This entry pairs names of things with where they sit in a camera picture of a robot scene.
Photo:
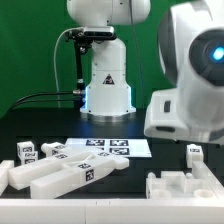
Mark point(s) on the white cube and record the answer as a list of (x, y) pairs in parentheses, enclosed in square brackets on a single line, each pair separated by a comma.
[(193, 153), (28, 157), (26, 146)]

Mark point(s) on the white chair side frame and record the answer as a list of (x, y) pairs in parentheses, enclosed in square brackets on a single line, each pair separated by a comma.
[(67, 171)]

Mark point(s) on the white chair seat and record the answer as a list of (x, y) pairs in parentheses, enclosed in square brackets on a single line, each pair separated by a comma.
[(177, 184)]

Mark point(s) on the white cube front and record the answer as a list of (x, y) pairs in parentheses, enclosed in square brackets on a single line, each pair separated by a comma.
[(28, 157)]

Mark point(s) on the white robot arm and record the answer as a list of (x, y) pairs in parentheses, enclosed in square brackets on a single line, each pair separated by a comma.
[(190, 43)]

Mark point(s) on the white marker sheet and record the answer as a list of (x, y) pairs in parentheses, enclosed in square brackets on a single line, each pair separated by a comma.
[(137, 148)]

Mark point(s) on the white left barrier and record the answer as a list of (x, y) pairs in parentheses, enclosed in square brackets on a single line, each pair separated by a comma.
[(5, 166)]

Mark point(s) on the white barrier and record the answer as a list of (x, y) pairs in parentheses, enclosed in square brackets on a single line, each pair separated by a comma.
[(111, 211), (5, 166), (201, 171)]

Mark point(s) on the white right barrier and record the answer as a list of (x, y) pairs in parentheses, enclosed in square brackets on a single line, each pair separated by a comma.
[(201, 171)]

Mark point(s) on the white front barrier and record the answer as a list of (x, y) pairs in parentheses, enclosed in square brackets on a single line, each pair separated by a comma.
[(111, 211)]

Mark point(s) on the black camera stand pole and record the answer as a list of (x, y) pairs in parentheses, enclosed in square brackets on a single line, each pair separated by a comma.
[(80, 80)]

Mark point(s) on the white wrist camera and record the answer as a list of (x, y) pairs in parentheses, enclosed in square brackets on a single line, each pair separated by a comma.
[(162, 119)]

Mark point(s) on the black camera on stand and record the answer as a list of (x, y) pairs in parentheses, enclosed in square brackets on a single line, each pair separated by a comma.
[(91, 33)]

